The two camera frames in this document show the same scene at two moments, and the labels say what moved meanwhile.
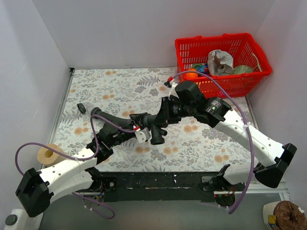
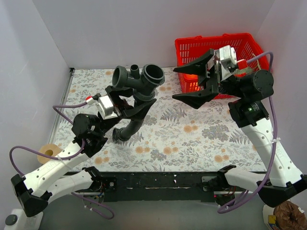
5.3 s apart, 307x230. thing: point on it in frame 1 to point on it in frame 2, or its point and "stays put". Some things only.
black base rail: [189, 186] stays put
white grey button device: [19, 220] stays put
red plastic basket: [244, 51] stays put
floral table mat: [190, 145] stays put
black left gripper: [134, 122] to [119, 103]
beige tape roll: [48, 156] stays put
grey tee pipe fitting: [152, 121] to [143, 83]
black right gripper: [165, 112] to [212, 74]
